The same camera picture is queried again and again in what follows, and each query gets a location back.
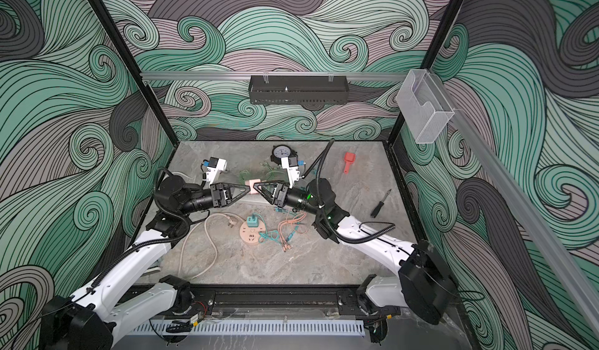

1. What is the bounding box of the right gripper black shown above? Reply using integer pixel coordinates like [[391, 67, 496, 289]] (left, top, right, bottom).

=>
[[257, 179, 328, 219]]

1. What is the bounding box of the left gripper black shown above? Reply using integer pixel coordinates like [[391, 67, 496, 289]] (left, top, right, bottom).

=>
[[179, 185, 251, 219]]

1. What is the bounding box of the pink charger plug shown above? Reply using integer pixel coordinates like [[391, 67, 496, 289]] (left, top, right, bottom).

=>
[[245, 178, 261, 195]]

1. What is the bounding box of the pink round socket with cable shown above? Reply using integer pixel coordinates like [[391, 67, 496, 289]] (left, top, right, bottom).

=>
[[176, 212, 266, 282]]

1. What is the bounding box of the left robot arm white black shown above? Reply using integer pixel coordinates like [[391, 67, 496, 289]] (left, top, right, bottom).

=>
[[39, 168, 251, 349]]

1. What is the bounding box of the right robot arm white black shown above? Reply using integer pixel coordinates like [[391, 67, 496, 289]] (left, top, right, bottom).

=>
[[253, 145, 459, 325]]

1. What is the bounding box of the black pressure gauge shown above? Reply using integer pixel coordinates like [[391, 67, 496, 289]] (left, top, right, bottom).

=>
[[271, 145, 297, 164]]

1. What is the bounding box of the red plastic clamp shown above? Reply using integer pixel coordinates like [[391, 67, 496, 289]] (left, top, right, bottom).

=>
[[343, 152, 356, 175]]

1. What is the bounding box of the black perforated metal tray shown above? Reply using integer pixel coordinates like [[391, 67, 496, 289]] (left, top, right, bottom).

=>
[[248, 76, 349, 106]]

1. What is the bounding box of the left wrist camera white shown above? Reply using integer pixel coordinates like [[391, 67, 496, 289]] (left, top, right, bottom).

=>
[[202, 157, 227, 185]]

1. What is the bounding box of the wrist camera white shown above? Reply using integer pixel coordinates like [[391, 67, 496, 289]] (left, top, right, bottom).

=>
[[202, 157, 227, 185], [281, 156, 305, 189]]

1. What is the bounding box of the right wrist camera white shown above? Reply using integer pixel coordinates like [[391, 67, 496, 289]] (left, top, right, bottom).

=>
[[281, 156, 305, 189]]

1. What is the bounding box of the black handled screwdriver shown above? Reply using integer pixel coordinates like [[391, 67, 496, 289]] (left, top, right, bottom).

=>
[[370, 189, 392, 218]]

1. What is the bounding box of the aluminium rail back wall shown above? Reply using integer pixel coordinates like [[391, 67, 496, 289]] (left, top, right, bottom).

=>
[[140, 71, 407, 82]]

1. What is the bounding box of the aluminium rail wall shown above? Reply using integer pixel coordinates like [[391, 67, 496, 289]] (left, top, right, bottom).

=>
[[140, 71, 407, 82], [428, 72, 598, 334]]

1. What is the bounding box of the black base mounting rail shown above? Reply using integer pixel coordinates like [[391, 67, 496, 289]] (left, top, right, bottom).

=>
[[125, 283, 408, 317]]

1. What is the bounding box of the white slotted cable duct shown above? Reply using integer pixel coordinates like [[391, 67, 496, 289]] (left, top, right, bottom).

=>
[[129, 319, 366, 337]]

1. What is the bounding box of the clear plastic wall holder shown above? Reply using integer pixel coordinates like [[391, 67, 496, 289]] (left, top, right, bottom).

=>
[[396, 69, 455, 144]]

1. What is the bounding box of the aluminium rail right wall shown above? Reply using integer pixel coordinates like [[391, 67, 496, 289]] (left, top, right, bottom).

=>
[[428, 72, 598, 334]]

